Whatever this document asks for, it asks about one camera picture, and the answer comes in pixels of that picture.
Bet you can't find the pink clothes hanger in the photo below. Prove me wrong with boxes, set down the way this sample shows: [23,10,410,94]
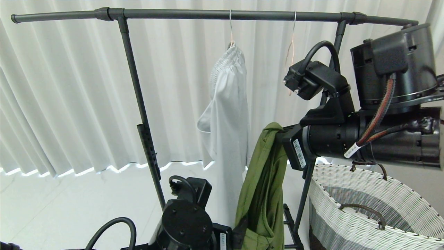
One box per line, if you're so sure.
[228,10,236,49]
[285,11,297,97]

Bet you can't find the white curtain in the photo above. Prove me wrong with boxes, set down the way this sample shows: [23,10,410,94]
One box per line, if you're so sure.
[0,0,434,177]

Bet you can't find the black clothes rack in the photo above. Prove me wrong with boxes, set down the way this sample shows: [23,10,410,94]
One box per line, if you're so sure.
[10,7,418,250]

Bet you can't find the green garment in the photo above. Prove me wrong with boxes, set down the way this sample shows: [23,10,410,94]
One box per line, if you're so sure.
[235,122,288,250]

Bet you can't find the white laundry basket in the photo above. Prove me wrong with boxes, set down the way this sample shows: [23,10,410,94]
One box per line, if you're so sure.
[308,161,444,250]

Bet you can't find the black cable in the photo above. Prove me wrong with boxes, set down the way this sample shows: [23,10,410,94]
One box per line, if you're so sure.
[169,175,198,203]
[85,217,137,250]
[298,41,342,75]

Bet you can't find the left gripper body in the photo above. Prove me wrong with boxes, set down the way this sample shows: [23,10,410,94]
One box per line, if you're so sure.
[208,223,234,250]

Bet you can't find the pale grey shorts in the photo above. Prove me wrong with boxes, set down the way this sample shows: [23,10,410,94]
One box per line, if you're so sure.
[197,44,250,230]

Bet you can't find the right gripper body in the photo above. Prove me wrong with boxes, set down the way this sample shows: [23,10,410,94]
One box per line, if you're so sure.
[277,122,363,171]

